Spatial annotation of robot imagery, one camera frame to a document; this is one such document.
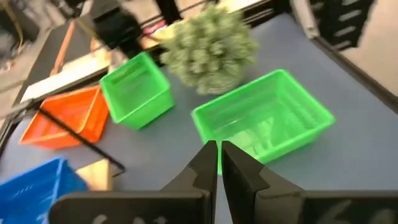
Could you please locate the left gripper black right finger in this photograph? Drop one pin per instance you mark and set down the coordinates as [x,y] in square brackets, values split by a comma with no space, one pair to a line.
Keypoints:
[264,202]

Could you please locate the green artificial plant ball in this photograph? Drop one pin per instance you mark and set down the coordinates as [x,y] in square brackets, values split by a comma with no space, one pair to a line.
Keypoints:
[208,53]

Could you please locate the blue plastic basket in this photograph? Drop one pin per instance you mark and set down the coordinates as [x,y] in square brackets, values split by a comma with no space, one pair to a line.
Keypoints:
[25,193]

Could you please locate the blue table mat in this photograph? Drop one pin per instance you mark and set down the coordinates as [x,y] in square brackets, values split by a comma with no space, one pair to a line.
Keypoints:
[342,155]

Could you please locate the black metal table frame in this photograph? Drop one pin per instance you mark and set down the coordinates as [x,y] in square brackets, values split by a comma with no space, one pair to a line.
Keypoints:
[357,73]

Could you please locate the red tag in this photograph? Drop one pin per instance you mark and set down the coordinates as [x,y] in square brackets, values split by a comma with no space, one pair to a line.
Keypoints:
[154,28]

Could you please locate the orange plastic basket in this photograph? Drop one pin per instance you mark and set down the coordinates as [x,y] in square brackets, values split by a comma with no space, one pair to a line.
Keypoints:
[62,127]

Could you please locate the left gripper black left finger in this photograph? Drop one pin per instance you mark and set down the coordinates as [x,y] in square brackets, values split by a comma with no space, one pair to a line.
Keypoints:
[174,205]

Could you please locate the green plastic basket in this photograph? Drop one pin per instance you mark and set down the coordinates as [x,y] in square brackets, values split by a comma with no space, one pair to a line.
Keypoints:
[136,93]
[280,102]

